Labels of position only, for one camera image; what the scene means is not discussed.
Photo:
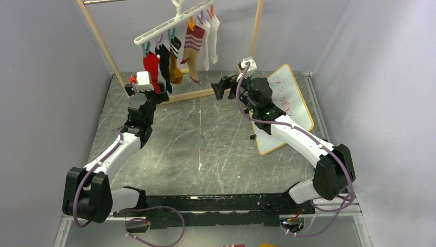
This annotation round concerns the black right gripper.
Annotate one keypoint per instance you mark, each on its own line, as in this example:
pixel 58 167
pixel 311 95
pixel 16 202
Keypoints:
pixel 225 83

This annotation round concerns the white sock right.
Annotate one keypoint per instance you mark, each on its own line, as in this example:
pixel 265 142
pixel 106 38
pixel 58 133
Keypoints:
pixel 214 24

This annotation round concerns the teal clip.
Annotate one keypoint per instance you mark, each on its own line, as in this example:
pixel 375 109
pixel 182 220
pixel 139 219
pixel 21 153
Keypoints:
pixel 171 34
pixel 146 48

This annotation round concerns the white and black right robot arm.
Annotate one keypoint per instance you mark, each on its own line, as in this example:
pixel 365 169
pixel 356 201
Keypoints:
pixel 332 163

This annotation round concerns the beige purple striped sock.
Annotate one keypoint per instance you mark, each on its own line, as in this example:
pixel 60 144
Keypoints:
pixel 192 45

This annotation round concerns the yellow framed whiteboard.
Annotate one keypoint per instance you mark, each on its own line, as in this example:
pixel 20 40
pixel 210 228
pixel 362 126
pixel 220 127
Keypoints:
pixel 286 94

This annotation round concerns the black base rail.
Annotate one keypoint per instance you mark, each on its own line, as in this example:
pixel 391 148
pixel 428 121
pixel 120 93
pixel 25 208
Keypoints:
pixel 266 209

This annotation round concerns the mustard yellow striped sock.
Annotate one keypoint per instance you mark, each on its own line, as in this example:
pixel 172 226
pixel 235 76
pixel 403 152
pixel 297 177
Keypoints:
pixel 176 76

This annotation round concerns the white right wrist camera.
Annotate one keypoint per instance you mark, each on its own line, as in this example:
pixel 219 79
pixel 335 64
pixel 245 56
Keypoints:
pixel 247 67

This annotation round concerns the white sock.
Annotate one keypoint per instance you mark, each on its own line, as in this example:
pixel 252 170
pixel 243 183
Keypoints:
pixel 206 27
pixel 214 24

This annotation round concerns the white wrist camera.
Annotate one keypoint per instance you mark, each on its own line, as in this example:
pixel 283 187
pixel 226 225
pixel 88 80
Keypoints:
pixel 143 81
pixel 247 67

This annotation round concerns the black sock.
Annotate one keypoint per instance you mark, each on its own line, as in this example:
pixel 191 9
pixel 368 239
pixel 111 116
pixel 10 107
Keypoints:
pixel 164 65

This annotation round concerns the white plastic clip hanger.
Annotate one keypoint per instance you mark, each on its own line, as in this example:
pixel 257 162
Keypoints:
pixel 180 17

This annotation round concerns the white sock left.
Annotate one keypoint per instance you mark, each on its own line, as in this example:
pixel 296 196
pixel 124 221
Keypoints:
pixel 206 27

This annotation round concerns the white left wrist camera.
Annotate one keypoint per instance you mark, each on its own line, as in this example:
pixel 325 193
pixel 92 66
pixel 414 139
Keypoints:
pixel 143 81

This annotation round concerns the wooden drying rack frame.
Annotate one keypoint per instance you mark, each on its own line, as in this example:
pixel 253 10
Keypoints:
pixel 114 69

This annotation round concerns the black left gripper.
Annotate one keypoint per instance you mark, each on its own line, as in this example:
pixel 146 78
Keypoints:
pixel 159 97

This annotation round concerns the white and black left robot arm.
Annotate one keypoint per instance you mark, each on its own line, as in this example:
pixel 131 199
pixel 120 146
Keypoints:
pixel 87 193

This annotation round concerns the red sock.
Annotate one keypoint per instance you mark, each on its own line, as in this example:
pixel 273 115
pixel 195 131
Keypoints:
pixel 151 64

